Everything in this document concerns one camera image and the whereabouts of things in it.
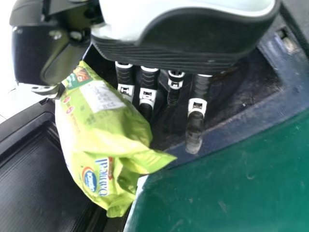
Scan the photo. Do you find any yellow-green biscuit packet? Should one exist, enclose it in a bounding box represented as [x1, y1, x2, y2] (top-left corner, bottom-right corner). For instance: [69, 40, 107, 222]
[54, 60, 178, 218]

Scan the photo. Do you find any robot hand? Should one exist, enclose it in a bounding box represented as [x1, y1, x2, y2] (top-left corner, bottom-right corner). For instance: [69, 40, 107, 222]
[9, 0, 282, 155]

